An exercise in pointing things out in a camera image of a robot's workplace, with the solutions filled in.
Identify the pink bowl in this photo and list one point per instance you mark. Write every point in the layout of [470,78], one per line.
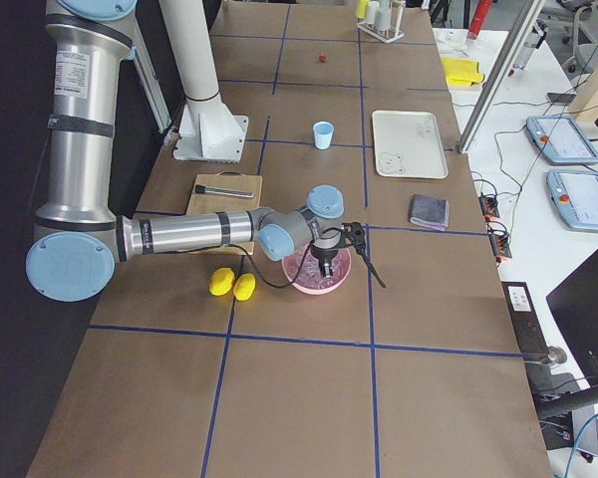
[324,286]

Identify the yellow lemon near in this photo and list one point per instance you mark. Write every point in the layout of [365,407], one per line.
[221,281]

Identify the steel knife sharpener rod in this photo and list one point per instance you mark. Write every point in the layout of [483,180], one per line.
[205,189]

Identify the upper teach pendant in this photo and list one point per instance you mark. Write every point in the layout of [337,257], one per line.
[561,141]

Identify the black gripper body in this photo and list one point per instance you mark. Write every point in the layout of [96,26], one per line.
[324,257]

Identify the wooden cutting board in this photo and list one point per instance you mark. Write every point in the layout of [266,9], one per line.
[206,202]

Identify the yellow lemon far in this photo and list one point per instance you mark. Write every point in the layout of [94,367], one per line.
[244,287]

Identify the teach pendant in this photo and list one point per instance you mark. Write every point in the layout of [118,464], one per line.
[561,141]
[575,196]

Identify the aluminium frame post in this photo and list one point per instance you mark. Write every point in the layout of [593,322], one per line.
[503,63]

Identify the light blue cup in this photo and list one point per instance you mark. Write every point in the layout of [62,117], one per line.
[322,133]

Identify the pile of ice cubes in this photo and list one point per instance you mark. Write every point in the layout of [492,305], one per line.
[304,271]

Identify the cream bear tray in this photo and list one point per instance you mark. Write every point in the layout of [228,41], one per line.
[408,145]

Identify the grey folded cloth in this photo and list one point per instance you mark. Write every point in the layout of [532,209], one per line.
[429,212]

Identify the yellow lemon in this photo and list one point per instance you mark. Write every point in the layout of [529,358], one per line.
[244,287]
[221,281]

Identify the white cup rack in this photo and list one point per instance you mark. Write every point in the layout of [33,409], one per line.
[381,19]

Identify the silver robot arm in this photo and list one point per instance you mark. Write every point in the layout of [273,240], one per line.
[79,240]

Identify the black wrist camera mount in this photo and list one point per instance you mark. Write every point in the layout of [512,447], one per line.
[354,234]

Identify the lower teach pendant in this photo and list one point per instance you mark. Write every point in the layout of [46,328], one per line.
[575,196]

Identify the yellow cloth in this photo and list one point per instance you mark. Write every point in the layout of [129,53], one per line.
[462,72]

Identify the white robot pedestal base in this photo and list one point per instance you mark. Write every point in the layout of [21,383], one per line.
[208,130]

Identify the black monitor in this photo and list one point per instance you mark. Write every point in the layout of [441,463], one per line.
[574,307]

